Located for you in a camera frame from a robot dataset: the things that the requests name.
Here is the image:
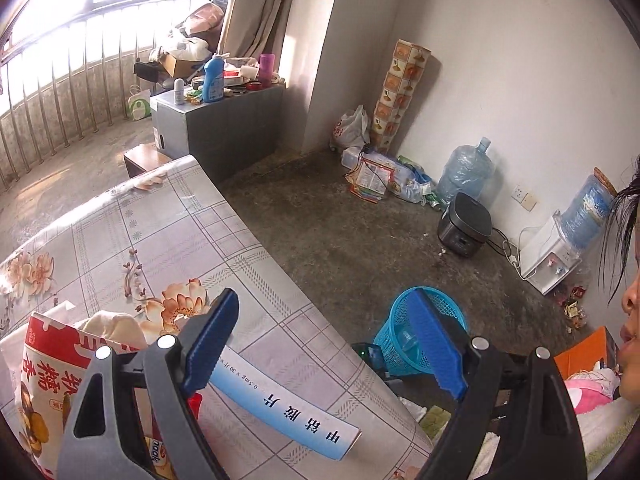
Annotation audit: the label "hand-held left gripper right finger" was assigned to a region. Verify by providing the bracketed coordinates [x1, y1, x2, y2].
[407, 289, 588, 480]

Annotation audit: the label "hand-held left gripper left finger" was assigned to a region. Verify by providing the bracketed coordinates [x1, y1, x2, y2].
[57, 287, 241, 480]

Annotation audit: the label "blue plastic basket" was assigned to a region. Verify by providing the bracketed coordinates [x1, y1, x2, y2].
[372, 286, 471, 378]

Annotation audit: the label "white tissue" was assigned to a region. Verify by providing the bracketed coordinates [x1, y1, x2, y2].
[80, 310, 148, 351]

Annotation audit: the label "blue white medicine box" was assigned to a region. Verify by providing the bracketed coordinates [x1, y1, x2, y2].
[207, 345, 363, 461]

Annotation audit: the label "red white snack bag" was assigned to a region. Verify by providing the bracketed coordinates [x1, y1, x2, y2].
[15, 311, 151, 480]

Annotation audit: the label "small black device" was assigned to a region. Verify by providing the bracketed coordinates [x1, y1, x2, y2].
[352, 342, 388, 371]

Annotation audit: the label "fuzzy cream clothing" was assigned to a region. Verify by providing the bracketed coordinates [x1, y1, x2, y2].
[397, 395, 506, 480]

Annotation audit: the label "black rice cooker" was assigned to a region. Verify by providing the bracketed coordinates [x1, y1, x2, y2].
[437, 192, 493, 259]

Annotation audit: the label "floral tablecloth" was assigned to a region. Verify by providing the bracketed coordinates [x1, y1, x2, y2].
[0, 155, 433, 480]

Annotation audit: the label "white water dispenser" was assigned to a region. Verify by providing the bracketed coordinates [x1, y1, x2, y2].
[520, 212, 583, 296]

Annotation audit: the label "scattered candy wrappers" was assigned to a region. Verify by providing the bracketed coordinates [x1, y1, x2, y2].
[555, 285, 591, 331]

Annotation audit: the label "orange box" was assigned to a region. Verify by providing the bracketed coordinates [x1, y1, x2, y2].
[554, 327, 621, 378]

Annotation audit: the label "pink plush toy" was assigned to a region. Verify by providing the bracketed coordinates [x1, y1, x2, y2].
[565, 367, 621, 413]

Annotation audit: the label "clear plastic bags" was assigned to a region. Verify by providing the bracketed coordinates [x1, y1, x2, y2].
[395, 155, 436, 206]

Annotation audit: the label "clear empty water jug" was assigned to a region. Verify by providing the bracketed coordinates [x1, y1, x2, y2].
[436, 136, 496, 206]

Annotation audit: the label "red white floor packet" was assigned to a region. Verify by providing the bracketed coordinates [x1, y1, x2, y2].
[345, 152, 396, 204]

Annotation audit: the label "brown wooden stool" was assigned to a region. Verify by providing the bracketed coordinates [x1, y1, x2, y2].
[123, 143, 173, 178]

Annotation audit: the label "blue water jug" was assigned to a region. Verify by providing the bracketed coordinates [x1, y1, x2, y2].
[560, 172, 616, 251]

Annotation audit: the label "person's head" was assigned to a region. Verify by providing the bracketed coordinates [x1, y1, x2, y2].
[600, 155, 640, 401]

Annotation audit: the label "grey cabinet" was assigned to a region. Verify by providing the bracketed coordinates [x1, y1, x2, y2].
[150, 82, 286, 183]

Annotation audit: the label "white plastic bag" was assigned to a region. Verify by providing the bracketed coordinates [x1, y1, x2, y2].
[330, 105, 371, 151]

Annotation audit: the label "white green paper bag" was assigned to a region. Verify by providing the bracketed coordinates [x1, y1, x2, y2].
[127, 85, 152, 121]

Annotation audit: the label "patterned rolled mat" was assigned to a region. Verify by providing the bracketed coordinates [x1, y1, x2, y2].
[370, 39, 432, 153]

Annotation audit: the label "blue detergent bottle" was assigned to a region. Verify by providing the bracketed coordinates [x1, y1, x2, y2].
[201, 52, 226, 103]

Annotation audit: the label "cardboard box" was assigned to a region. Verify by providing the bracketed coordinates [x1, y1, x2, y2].
[160, 52, 201, 78]

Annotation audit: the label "metal balcony railing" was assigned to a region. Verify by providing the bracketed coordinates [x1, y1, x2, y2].
[0, 0, 221, 181]

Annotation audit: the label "pile of stuffed bags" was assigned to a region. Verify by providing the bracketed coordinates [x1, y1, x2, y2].
[150, 2, 226, 61]

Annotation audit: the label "beige curtain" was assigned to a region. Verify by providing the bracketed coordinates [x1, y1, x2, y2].
[217, 0, 301, 61]

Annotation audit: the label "black power cable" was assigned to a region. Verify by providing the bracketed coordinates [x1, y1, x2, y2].
[490, 227, 516, 256]

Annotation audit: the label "white power cable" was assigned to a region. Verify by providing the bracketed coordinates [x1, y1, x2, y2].
[517, 225, 556, 266]

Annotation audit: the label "wall socket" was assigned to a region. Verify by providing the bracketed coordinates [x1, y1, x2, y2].
[512, 186, 538, 212]

